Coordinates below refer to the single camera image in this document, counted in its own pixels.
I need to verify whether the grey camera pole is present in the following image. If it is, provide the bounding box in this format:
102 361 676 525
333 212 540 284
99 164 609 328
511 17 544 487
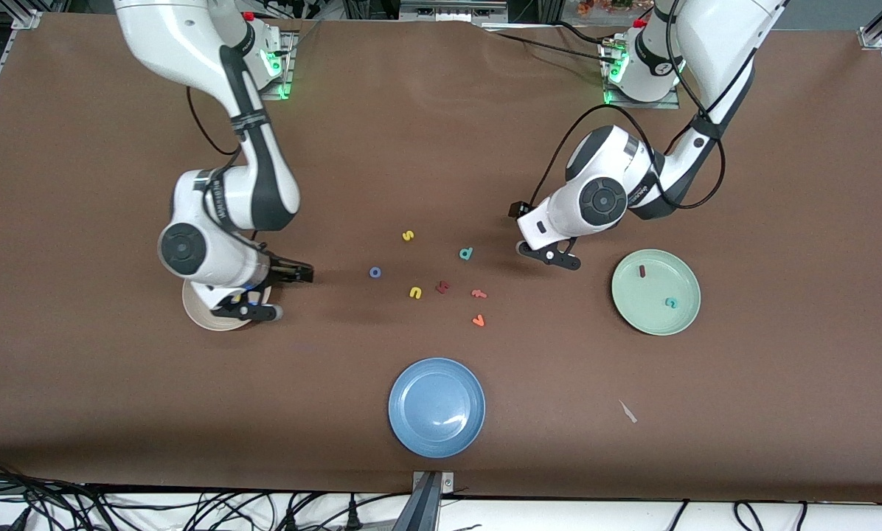
393 472 442 531

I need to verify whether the aluminium frame piece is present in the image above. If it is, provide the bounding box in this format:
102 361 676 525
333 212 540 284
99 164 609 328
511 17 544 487
398 0 509 25

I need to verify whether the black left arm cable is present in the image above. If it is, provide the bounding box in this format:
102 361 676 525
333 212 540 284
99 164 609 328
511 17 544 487
529 0 728 211

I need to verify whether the brown table mat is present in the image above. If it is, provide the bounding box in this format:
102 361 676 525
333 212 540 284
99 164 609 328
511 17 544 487
0 13 882 504

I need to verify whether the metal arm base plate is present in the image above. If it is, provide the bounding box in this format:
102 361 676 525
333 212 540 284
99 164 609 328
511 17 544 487
260 29 299 101
600 37 682 110

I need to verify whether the metal camera bracket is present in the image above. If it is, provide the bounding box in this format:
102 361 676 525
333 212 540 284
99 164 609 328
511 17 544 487
412 471 456 493

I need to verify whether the orange decoration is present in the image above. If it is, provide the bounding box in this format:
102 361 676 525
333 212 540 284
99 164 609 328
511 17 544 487
577 0 635 17

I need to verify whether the green plate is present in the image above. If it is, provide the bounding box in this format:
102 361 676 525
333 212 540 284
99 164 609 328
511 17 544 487
611 249 702 337

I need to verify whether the blue plate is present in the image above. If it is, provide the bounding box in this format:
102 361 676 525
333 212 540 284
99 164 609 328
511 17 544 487
388 358 487 459

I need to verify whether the beige brown plate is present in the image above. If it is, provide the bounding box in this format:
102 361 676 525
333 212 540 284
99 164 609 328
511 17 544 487
182 279 268 332

